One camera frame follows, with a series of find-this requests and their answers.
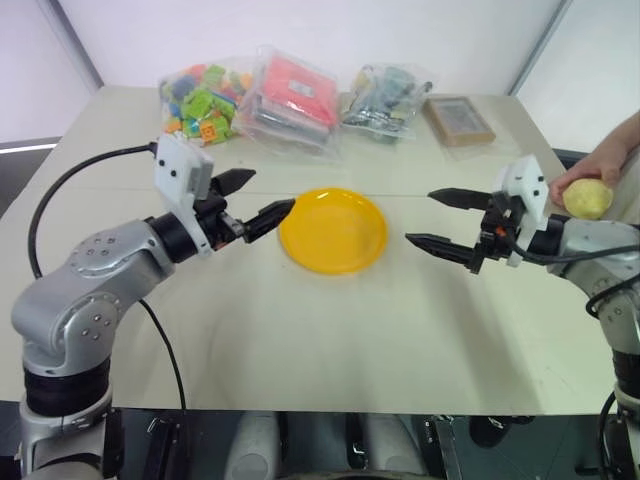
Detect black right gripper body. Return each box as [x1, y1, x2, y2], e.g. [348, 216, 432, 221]
[478, 191, 522, 262]

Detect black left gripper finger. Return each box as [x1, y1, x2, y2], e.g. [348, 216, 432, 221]
[215, 168, 257, 199]
[242, 196, 297, 245]

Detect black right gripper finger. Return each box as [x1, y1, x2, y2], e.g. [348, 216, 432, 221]
[428, 187, 491, 212]
[404, 232, 487, 275]

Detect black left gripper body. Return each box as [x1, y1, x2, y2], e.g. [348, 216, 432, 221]
[193, 175, 250, 251]

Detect yellow lemon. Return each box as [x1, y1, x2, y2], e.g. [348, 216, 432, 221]
[562, 177, 614, 220]

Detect yellow plastic plate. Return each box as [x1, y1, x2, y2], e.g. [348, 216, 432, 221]
[277, 186, 389, 276]

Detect bare person hand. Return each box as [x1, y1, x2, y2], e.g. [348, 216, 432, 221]
[548, 133, 632, 205]

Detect brown framed flat box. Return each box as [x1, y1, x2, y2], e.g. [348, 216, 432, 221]
[423, 95, 497, 148]

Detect bag of colourful toy blocks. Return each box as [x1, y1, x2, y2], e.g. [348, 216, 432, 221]
[158, 61, 254, 147]

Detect bag of red pink packets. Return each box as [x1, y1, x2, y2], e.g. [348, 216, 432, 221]
[236, 44, 344, 163]

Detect bag of grey green items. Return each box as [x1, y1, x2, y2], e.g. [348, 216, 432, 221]
[339, 63, 435, 144]

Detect dark robot body below table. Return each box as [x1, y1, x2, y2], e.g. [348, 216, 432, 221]
[114, 408, 616, 480]

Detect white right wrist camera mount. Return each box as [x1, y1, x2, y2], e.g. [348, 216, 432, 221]
[493, 154, 550, 266]

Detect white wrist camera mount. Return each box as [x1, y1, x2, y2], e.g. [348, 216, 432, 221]
[493, 154, 550, 266]
[153, 132, 216, 251]

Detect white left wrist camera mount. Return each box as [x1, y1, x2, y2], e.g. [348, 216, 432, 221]
[153, 132, 216, 251]

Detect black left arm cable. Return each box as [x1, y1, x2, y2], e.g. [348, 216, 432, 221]
[27, 142, 187, 411]

